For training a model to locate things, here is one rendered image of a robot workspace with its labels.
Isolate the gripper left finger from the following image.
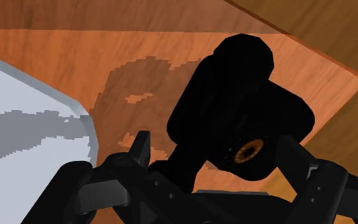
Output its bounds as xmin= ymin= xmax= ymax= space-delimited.
xmin=21 ymin=130 xmax=198 ymax=224

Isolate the orange wooden table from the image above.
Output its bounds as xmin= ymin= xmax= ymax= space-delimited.
xmin=0 ymin=0 xmax=358 ymax=224

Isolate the black bulky object gold ring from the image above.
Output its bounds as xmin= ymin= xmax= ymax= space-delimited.
xmin=148 ymin=32 xmax=316 ymax=193

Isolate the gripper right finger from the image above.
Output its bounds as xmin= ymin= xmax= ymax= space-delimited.
xmin=273 ymin=134 xmax=358 ymax=224

